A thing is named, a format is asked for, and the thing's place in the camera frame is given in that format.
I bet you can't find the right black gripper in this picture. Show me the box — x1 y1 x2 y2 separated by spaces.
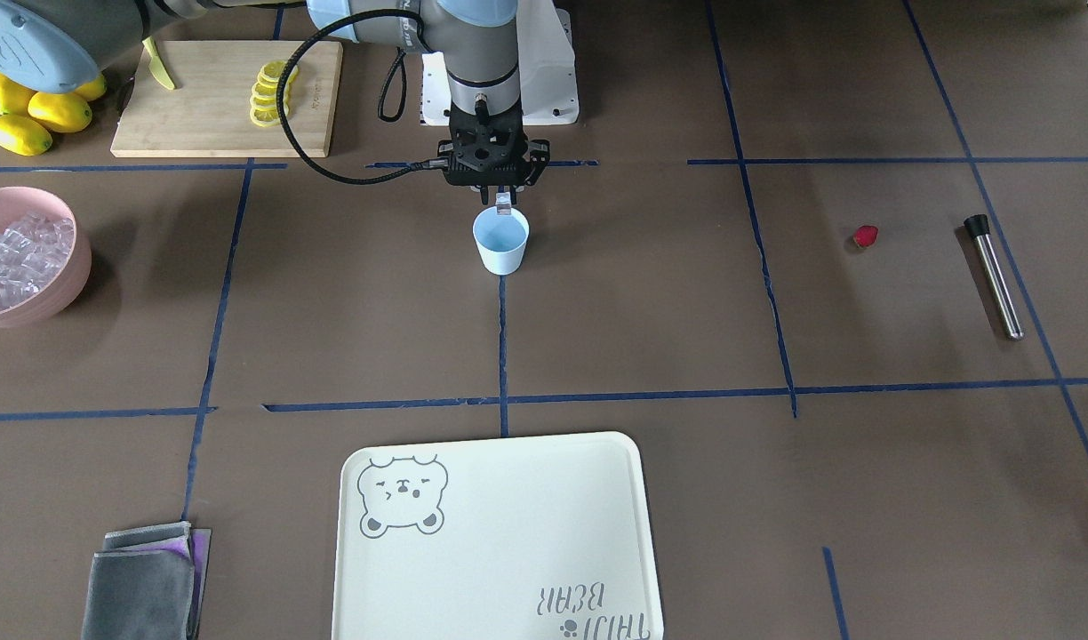
436 104 551 208

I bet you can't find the clear ice cube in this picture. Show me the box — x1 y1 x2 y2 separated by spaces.
495 190 514 216

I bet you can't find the red strawberry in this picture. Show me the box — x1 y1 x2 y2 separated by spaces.
852 224 880 250

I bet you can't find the steel muddler black tip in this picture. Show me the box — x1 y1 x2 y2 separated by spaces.
963 214 1025 341

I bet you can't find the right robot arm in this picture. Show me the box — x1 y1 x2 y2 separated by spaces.
0 1 549 200

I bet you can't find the light blue cup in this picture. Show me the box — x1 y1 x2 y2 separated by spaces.
472 206 531 276

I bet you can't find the pile of ice cubes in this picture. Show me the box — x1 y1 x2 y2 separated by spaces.
0 212 76 312

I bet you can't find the lemon slices row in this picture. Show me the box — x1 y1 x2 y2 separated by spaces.
249 60 300 127

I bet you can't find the bamboo cutting board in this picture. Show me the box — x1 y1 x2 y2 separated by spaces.
110 41 342 158

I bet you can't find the cream bear tray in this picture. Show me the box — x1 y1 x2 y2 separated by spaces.
330 432 665 639

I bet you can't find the yellow green knife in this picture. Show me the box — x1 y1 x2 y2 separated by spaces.
143 36 177 91

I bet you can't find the pink bowl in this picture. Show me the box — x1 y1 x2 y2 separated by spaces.
0 186 92 328

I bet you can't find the grey folded cloth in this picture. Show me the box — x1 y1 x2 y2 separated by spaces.
81 520 212 639

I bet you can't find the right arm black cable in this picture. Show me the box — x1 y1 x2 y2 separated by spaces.
277 9 447 186

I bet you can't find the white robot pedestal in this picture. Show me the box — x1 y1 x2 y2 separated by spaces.
420 1 580 127

